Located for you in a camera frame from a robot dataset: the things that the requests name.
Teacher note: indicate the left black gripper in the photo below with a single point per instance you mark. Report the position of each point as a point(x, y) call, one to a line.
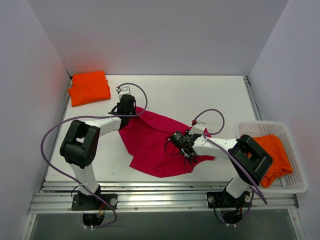
point(116, 110)

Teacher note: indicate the folded orange t-shirt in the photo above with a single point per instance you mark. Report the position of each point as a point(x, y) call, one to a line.
point(88, 88)

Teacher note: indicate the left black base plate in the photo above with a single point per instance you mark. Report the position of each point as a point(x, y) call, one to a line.
point(82, 202)

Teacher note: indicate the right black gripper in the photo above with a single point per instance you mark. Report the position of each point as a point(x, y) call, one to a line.
point(186, 152)

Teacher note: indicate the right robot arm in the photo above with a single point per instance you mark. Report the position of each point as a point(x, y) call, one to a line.
point(249, 159)

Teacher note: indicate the aluminium rail frame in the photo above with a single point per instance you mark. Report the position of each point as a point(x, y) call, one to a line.
point(180, 97)

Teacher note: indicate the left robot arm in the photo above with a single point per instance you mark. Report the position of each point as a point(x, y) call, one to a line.
point(80, 143)

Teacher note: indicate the crimson red t-shirt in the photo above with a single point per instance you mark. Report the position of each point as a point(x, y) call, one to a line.
point(146, 138)

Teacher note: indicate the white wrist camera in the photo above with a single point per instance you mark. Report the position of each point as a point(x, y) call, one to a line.
point(198, 127)
point(123, 90)

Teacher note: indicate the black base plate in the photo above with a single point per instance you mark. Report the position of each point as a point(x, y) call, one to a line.
point(223, 200)
point(82, 202)

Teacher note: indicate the white plastic basket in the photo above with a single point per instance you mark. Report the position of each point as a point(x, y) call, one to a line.
point(293, 183)

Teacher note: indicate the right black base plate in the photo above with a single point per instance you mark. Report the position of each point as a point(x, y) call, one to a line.
point(223, 200)

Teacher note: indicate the crumpled orange t-shirt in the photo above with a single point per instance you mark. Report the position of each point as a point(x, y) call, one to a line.
point(281, 165)

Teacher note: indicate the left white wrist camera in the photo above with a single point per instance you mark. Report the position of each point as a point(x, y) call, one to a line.
point(123, 90)

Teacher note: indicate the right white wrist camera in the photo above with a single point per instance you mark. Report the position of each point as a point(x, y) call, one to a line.
point(198, 127)

